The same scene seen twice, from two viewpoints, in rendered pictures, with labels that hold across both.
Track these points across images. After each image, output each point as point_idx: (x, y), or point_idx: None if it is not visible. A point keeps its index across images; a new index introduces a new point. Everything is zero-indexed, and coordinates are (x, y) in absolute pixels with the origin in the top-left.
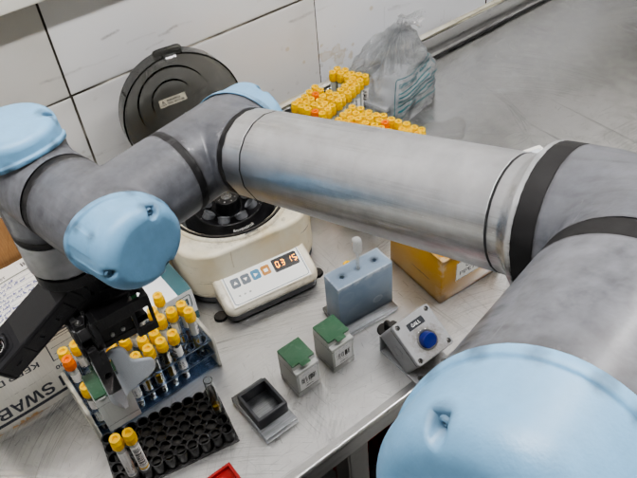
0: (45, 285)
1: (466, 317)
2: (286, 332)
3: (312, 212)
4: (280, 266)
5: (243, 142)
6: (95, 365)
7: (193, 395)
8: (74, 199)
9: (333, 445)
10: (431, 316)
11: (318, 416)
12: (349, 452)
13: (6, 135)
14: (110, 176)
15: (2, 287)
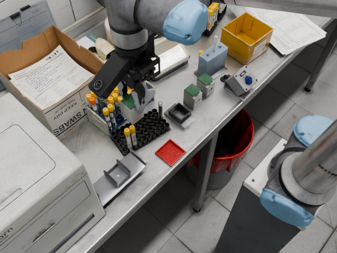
0: (123, 53)
1: (258, 71)
2: (180, 83)
3: (271, 5)
4: (173, 53)
5: None
6: (139, 91)
7: (147, 112)
8: (167, 3)
9: (212, 128)
10: (248, 70)
11: (203, 117)
12: (217, 131)
13: None
14: None
15: (40, 71)
